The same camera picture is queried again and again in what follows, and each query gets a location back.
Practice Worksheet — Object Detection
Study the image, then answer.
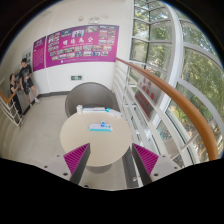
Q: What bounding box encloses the left stair railing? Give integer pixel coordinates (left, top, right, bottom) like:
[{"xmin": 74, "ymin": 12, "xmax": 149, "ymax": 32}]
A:
[{"xmin": 0, "ymin": 91, "xmax": 23, "ymax": 129}]

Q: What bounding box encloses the person in black shirt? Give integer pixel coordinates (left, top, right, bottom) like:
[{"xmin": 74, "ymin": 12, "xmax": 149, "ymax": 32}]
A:
[{"xmin": 19, "ymin": 58, "xmax": 40, "ymax": 105}]

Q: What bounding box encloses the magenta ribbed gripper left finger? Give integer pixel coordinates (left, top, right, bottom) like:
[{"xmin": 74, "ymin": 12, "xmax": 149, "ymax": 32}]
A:
[{"xmin": 64, "ymin": 143, "xmax": 91, "ymax": 184}]

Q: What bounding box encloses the grey curved armchair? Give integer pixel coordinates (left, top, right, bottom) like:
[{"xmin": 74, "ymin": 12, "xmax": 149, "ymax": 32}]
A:
[{"xmin": 65, "ymin": 82, "xmax": 119, "ymax": 117}]

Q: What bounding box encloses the person in dark clothes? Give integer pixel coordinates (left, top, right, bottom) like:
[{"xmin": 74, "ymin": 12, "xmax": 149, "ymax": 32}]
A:
[{"xmin": 9, "ymin": 74, "xmax": 22, "ymax": 115}]

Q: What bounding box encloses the white cup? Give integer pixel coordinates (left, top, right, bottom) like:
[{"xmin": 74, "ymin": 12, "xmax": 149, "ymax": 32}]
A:
[{"xmin": 76, "ymin": 105, "xmax": 83, "ymax": 114}]

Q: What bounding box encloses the red sign board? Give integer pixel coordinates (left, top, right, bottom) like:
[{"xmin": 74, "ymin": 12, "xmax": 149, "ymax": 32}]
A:
[{"xmin": 135, "ymin": 76, "xmax": 161, "ymax": 119}]

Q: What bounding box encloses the small magenta wall poster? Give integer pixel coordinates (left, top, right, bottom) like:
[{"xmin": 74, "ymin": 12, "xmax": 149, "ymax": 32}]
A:
[{"xmin": 32, "ymin": 37, "xmax": 46, "ymax": 71}]

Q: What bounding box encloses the large magenta wall poster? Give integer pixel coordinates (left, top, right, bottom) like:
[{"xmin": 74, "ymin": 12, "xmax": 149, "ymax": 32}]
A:
[{"xmin": 46, "ymin": 25, "xmax": 119, "ymax": 67}]

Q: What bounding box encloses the white metal railing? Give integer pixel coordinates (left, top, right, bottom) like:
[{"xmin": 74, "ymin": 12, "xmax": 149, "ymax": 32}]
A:
[{"xmin": 113, "ymin": 60, "xmax": 200, "ymax": 168}]

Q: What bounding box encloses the orange wooden handrail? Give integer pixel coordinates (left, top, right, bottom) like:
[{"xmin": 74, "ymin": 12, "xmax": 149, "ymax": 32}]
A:
[{"xmin": 117, "ymin": 58, "xmax": 218, "ymax": 161}]

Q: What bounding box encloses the white flat box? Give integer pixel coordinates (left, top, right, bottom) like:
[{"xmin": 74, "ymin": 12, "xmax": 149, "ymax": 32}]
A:
[{"xmin": 83, "ymin": 107, "xmax": 105, "ymax": 113}]

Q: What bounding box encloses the white power strip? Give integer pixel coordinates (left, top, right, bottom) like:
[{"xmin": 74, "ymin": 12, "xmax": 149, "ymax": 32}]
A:
[{"xmin": 88, "ymin": 123, "xmax": 113, "ymax": 132}]

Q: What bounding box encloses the green exit sign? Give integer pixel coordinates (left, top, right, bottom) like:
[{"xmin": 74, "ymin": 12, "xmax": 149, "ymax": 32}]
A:
[{"xmin": 71, "ymin": 76, "xmax": 82, "ymax": 80}]

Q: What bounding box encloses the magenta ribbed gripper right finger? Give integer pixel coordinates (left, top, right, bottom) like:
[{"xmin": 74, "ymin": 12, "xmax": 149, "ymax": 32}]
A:
[{"xmin": 132, "ymin": 143, "xmax": 159, "ymax": 185}]

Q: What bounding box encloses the round beige table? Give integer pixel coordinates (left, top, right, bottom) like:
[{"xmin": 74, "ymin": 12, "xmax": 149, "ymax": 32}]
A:
[{"xmin": 60, "ymin": 112, "xmax": 132, "ymax": 168}]

